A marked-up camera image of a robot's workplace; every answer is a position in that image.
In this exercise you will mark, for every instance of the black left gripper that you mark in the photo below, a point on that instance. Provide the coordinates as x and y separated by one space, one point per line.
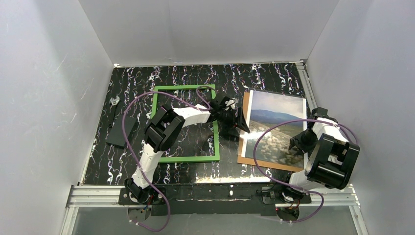
236 116

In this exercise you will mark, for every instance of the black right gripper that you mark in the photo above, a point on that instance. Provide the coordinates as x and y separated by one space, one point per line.
296 143

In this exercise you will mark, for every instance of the landscape photo print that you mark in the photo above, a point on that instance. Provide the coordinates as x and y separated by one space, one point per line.
275 129

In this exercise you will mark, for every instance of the green picture frame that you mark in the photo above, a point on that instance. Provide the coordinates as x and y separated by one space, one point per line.
192 118

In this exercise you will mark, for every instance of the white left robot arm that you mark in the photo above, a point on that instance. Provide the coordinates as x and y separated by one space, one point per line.
165 126

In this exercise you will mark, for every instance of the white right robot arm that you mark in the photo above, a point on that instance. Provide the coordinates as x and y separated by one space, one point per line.
331 156

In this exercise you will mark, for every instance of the brown backing board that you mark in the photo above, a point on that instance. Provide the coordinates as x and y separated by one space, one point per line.
244 107

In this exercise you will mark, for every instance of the black flat stand plate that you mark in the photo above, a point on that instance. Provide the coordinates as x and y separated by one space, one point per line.
116 134

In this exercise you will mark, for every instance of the small silver clip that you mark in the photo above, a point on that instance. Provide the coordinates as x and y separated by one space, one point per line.
114 101

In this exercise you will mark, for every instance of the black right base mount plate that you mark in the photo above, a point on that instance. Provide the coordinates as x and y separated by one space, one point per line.
279 194

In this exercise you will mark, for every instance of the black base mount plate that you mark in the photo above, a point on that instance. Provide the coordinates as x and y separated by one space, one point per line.
279 194
146 197

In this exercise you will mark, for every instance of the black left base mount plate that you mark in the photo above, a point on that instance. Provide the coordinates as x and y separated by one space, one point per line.
146 197

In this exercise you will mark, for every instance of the aluminium rail frame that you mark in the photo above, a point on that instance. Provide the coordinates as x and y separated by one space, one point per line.
108 196

